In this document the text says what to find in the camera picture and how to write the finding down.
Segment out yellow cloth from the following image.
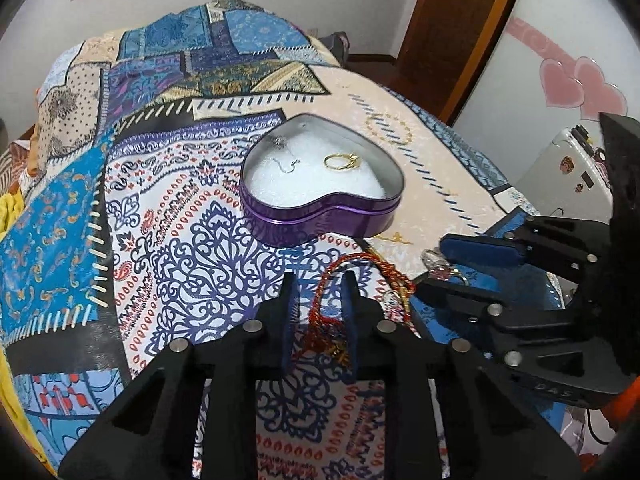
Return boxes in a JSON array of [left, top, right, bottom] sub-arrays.
[[0, 191, 25, 242]]

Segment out red gold bead necklace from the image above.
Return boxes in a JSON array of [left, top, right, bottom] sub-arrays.
[[306, 253, 417, 367]]

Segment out pink heart stickers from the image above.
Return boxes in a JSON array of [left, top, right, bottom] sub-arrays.
[[509, 17, 629, 111]]

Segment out white foam liner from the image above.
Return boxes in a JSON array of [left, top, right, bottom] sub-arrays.
[[248, 125, 387, 208]]

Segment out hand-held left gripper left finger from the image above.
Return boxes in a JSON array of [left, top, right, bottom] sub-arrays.
[[57, 273, 301, 480]]

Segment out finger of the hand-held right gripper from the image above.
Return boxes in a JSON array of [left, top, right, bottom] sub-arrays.
[[414, 279, 632, 409], [439, 216, 612, 282]]

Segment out wooden door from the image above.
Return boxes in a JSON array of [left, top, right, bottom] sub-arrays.
[[397, 0, 532, 127]]

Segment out crystal pendant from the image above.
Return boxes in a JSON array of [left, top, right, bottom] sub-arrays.
[[421, 249, 470, 287]]

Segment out silver earring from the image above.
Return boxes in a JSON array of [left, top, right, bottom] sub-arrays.
[[270, 134, 302, 174]]

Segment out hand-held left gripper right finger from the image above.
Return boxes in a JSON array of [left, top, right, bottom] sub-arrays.
[[341, 270, 587, 480]]

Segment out purple heart-shaped tin box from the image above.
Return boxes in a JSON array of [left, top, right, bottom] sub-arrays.
[[238, 113, 405, 248]]

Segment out white wardrobe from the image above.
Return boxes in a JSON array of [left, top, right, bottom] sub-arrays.
[[451, 0, 640, 206]]

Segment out white suitcase with stickers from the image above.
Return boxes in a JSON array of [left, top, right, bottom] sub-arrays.
[[514, 126, 617, 225]]

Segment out gold ring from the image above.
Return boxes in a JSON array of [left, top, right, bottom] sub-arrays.
[[323, 152, 362, 171]]

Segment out dark pillow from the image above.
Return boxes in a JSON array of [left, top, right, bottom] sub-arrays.
[[319, 32, 352, 67]]

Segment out patchwork printed blanket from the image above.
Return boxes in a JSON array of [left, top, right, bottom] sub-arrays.
[[0, 0, 573, 480]]

